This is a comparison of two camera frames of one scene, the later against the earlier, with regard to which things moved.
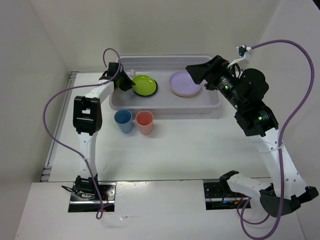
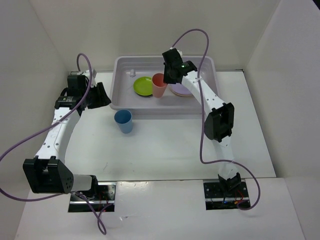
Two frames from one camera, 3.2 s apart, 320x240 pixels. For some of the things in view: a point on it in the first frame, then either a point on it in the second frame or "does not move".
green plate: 144,85 does not move
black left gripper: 128,82 -> 102,99
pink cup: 145,119 -> 158,86
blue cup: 123,118 does not move
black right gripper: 210,71 -> 166,79
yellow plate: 184,95 does not move
